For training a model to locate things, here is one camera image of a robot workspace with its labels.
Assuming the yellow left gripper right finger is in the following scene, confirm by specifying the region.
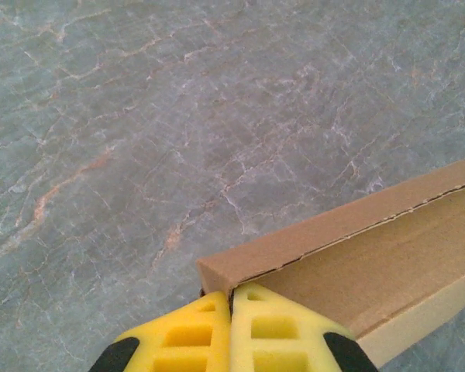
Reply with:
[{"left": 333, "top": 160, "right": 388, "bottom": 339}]
[{"left": 229, "top": 282, "right": 380, "bottom": 372}]

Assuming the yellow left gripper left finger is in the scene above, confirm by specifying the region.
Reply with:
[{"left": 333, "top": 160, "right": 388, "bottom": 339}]
[{"left": 88, "top": 290, "right": 232, "bottom": 372}]

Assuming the brown cardboard paper box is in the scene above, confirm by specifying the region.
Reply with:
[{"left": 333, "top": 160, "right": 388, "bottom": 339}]
[{"left": 196, "top": 153, "right": 465, "bottom": 369}]

